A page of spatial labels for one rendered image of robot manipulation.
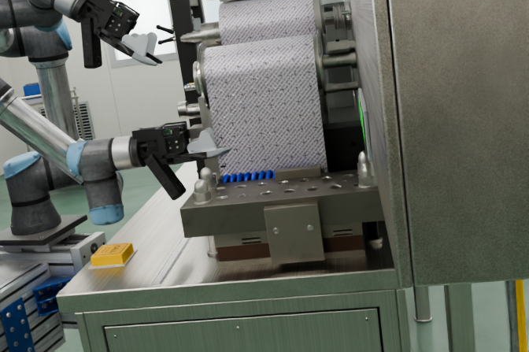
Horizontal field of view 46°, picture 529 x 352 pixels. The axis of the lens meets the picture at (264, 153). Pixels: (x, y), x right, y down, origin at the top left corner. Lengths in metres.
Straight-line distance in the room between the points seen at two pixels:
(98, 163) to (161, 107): 5.84
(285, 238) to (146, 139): 0.40
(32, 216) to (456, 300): 1.24
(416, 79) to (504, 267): 0.16
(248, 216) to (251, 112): 0.26
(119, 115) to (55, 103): 5.46
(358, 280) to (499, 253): 0.66
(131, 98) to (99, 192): 5.92
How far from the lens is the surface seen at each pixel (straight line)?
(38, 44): 1.92
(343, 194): 1.16
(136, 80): 7.28
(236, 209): 1.18
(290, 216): 1.15
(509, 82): 0.48
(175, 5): 1.69
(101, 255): 1.37
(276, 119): 1.33
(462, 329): 1.66
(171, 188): 1.38
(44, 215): 2.03
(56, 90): 1.96
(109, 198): 1.43
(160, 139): 1.35
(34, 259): 2.06
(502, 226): 0.51
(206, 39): 1.62
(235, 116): 1.34
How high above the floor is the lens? 1.37
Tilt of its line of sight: 12 degrees down
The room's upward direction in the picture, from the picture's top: 8 degrees counter-clockwise
